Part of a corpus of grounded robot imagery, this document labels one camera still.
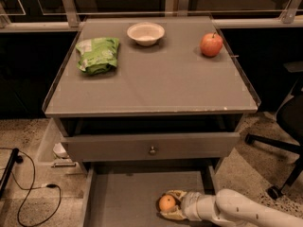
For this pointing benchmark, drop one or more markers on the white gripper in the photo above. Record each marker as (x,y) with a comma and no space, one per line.
(190,202)

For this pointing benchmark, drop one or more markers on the orange fruit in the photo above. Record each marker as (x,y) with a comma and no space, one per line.
(166,202)

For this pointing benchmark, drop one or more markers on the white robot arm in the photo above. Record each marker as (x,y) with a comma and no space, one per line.
(227,208)

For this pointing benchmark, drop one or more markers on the grey open middle drawer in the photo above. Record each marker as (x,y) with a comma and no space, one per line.
(121,196)

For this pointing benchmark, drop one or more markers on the grey top drawer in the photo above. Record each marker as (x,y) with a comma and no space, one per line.
(144,147)

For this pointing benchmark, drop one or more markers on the grey drawer cabinet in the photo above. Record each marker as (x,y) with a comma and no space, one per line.
(169,87)

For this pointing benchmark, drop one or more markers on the black office chair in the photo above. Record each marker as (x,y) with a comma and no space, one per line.
(290,118)

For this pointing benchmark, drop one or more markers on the red apple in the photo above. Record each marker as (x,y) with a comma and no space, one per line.
(211,44)

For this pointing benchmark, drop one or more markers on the green chip bag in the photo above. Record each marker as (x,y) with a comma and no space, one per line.
(98,55)

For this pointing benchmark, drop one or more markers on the black stand leg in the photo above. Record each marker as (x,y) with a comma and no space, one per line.
(14,158)

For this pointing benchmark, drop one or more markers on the white paper bowl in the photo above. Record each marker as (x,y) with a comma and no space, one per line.
(146,33)

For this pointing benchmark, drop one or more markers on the metal window bracket left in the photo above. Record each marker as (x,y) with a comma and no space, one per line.
(71,13)

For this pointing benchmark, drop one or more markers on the metal window bracket right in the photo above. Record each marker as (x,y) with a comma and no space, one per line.
(288,14)

